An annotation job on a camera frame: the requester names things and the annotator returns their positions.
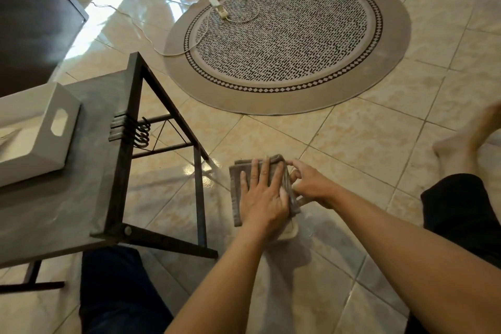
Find person's right foot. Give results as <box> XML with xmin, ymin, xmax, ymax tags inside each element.
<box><xmin>432</xmin><ymin>101</ymin><xmax>501</xmax><ymax>186</ymax></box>

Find person's right forearm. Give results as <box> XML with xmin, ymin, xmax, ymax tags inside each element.
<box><xmin>330</xmin><ymin>184</ymin><xmax>501</xmax><ymax>334</ymax></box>

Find person's left forearm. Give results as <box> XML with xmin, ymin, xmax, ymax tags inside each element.
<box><xmin>166</xmin><ymin>224</ymin><xmax>283</xmax><ymax>334</ymax></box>

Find person's right hand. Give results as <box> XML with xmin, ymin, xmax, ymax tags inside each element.
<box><xmin>287</xmin><ymin>159</ymin><xmax>343</xmax><ymax>210</ymax></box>

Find white power strip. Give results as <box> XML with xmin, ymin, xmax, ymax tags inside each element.
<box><xmin>208</xmin><ymin>0</ymin><xmax>231</xmax><ymax>21</ymax></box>

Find dark brown cabinet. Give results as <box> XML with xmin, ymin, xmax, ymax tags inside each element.
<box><xmin>0</xmin><ymin>0</ymin><xmax>90</xmax><ymax>98</ymax></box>

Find person's leg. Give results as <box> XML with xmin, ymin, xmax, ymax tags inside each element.
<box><xmin>405</xmin><ymin>173</ymin><xmax>501</xmax><ymax>334</ymax></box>
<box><xmin>79</xmin><ymin>246</ymin><xmax>175</xmax><ymax>334</ymax></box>

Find round patterned beige rug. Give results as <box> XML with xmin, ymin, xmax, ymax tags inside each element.
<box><xmin>163</xmin><ymin>0</ymin><xmax>412</xmax><ymax>116</ymax></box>

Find person's right leg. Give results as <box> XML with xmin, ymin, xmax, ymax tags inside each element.
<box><xmin>405</xmin><ymin>173</ymin><xmax>501</xmax><ymax>334</ymax></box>

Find black metal hooks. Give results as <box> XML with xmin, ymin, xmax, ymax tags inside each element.
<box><xmin>109</xmin><ymin>112</ymin><xmax>152</xmax><ymax>150</ymax></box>

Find grey table with black frame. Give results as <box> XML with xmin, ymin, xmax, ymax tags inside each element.
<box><xmin>0</xmin><ymin>52</ymin><xmax>219</xmax><ymax>294</ymax></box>

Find thin white cable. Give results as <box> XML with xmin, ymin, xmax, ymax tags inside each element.
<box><xmin>88</xmin><ymin>0</ymin><xmax>215</xmax><ymax>57</ymax></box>

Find white box with handle cutout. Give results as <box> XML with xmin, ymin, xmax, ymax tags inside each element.
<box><xmin>0</xmin><ymin>82</ymin><xmax>81</xmax><ymax>188</ymax></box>

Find person's left leg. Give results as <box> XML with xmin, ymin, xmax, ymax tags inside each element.
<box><xmin>79</xmin><ymin>246</ymin><xmax>175</xmax><ymax>334</ymax></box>

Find person's left hand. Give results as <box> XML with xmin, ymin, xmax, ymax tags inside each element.
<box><xmin>240</xmin><ymin>156</ymin><xmax>293</xmax><ymax>243</ymax></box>

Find beige folded cloth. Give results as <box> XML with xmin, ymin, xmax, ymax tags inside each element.
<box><xmin>273</xmin><ymin>210</ymin><xmax>300</xmax><ymax>243</ymax></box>

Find grey towel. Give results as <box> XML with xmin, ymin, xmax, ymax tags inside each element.
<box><xmin>229</xmin><ymin>154</ymin><xmax>302</xmax><ymax>228</ymax></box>

